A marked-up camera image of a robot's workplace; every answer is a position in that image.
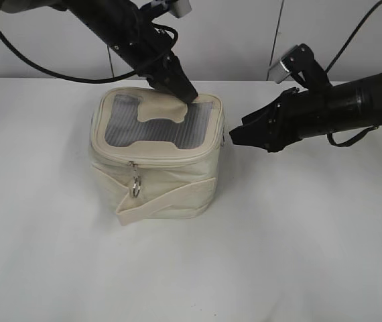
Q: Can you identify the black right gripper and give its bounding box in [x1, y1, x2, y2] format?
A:
[229, 87, 330, 152]

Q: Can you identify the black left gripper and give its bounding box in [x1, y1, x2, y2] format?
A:
[105, 6, 198, 101]

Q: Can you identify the cream bag with silver window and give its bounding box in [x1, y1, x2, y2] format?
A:
[90, 87, 225, 225]

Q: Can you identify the silver zipper pull ring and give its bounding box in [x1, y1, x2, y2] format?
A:
[129, 161, 143, 199]

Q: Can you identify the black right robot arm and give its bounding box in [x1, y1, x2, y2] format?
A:
[229, 73, 382, 152]

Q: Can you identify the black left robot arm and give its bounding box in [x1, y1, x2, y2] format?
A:
[52, 1, 198, 103]

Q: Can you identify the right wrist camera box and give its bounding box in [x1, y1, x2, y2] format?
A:
[267, 42, 332, 93]

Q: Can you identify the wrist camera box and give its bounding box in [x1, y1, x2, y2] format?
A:
[267, 42, 332, 93]
[140, 0, 192, 18]

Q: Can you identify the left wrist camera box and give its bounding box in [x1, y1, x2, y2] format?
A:
[140, 0, 192, 18]

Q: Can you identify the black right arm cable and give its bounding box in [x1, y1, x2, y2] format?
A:
[324, 0, 382, 73]

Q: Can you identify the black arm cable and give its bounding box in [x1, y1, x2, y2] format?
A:
[324, 0, 382, 73]
[0, 6, 180, 85]

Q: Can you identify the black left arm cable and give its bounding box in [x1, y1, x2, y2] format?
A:
[0, 6, 180, 85]

